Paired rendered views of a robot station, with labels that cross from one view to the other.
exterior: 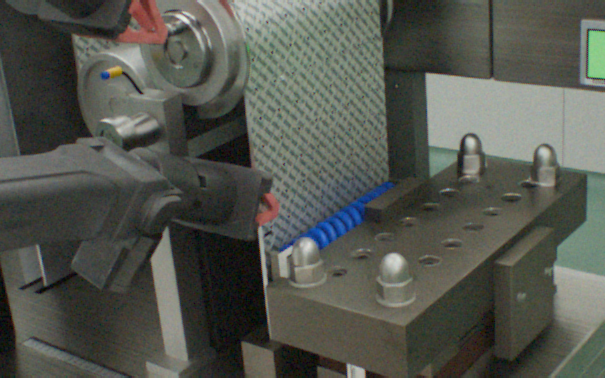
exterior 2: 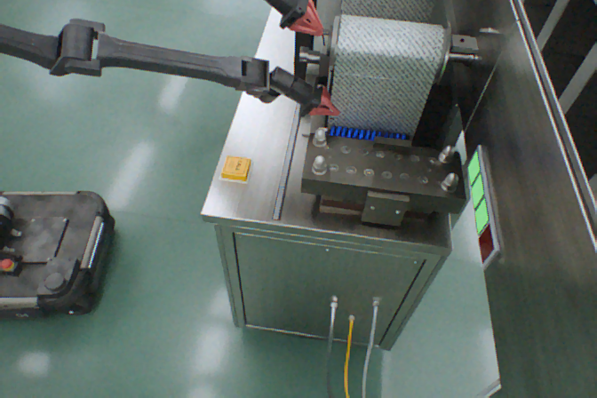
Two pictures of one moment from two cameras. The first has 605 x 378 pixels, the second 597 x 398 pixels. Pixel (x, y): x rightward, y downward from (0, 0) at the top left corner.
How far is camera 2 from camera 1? 0.83 m
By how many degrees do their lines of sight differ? 52
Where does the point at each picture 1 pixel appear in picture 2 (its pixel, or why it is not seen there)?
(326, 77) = (385, 84)
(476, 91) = not seen: outside the picture
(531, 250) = (386, 199)
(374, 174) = (404, 129)
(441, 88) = not seen: outside the picture
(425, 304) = (318, 179)
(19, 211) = (179, 70)
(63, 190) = (201, 71)
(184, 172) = (283, 83)
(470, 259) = (359, 181)
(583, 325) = (405, 238)
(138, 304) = not seen: hidden behind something
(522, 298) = (370, 208)
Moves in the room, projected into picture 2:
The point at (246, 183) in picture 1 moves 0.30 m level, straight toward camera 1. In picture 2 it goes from (309, 99) to (200, 147)
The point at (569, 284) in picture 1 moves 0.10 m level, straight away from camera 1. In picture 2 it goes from (436, 226) to (469, 218)
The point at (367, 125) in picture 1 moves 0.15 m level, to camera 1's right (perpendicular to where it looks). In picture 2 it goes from (406, 111) to (448, 148)
